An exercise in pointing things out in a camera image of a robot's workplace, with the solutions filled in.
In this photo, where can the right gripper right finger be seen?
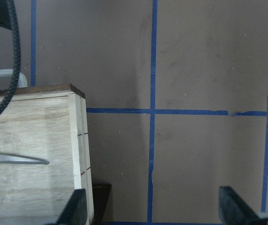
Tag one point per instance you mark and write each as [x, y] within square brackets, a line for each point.
[233, 210]

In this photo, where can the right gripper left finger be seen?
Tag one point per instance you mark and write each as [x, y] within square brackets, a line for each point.
[75, 211]

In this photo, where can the orange grey scissors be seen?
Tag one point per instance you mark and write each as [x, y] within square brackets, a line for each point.
[15, 159]

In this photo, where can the white drawer handle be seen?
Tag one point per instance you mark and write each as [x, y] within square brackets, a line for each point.
[22, 81]

